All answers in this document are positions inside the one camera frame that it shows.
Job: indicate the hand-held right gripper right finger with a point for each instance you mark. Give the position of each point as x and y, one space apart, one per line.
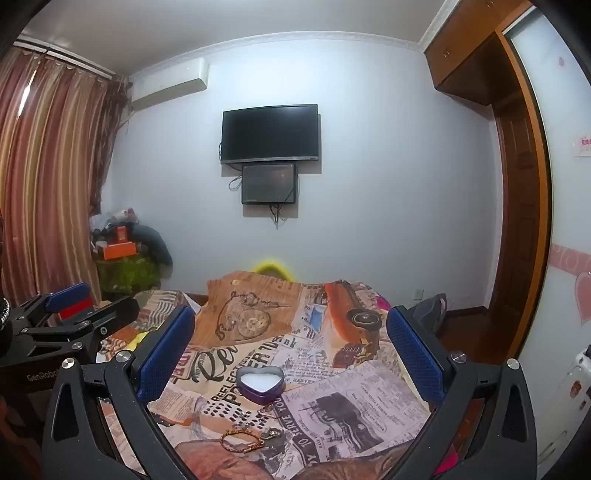
415 355

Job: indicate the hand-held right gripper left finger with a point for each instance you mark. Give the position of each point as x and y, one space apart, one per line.
168 355

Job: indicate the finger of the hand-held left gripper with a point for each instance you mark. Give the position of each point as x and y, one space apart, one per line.
115 316
69 294

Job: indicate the purple heart-shaped tin box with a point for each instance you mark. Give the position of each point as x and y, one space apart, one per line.
259 383

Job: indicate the green patterned box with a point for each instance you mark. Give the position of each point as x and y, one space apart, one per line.
127 274

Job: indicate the dark backpack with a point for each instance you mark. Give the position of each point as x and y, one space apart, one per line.
429 311

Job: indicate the pink cloth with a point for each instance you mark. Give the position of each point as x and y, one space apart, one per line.
384 304

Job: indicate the flat orange box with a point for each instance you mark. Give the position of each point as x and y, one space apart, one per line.
120 250

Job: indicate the dark grey bag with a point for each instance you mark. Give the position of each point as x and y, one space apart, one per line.
154 247

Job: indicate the small orange box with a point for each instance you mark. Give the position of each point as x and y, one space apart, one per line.
122 234

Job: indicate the pile of plastic bags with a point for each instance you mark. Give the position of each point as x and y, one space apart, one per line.
108 224

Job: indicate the newspaper print blanket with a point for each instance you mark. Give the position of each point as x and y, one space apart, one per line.
300 350

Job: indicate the striped red curtain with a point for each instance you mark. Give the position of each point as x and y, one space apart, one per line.
51 175

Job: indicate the silver clasp charm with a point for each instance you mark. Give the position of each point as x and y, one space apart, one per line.
272 433

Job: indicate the yellow plastic basin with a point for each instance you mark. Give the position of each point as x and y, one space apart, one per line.
272 266

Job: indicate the white appliance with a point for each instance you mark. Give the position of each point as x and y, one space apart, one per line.
570 406

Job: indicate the brown wooden wardrobe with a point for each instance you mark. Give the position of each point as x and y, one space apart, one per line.
517 207

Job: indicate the pink heart wall sticker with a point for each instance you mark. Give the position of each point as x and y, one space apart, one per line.
582 295

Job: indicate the small black wall monitor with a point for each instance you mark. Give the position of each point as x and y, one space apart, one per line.
269 183

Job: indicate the white wall air conditioner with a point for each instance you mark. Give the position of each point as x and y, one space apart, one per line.
168 83

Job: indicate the large black wall television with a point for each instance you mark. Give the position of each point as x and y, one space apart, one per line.
270 134

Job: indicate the pink wall label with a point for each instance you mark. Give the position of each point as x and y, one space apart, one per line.
584 147

